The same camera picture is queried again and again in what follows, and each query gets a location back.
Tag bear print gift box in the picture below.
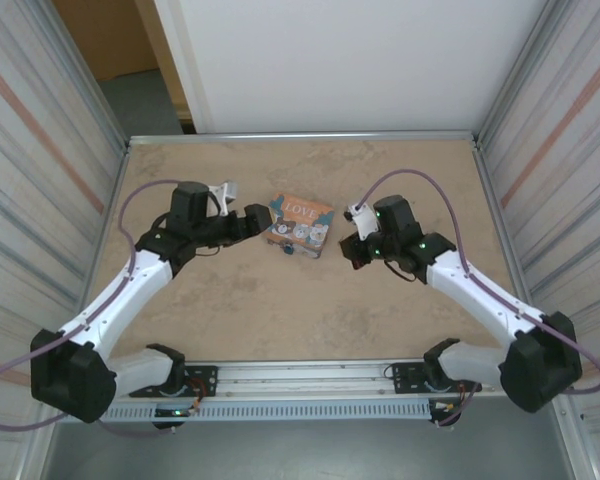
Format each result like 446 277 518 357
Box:
265 192 335 260

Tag aluminium table edge bar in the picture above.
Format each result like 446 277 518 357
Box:
127 129 477 147

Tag striped translucent side panel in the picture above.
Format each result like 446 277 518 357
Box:
0 0 126 451
479 0 600 451

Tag brown wooden door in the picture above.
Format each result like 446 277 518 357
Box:
53 0 187 122

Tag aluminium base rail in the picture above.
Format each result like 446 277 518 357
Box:
129 362 499 399

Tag grey slotted cable duct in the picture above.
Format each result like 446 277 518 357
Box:
59 399 474 424

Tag thin coloured base wires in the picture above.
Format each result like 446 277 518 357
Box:
185 377 216 416
428 382 482 419

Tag aluminium frame post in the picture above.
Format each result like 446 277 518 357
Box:
472 0 556 146
49 0 132 154

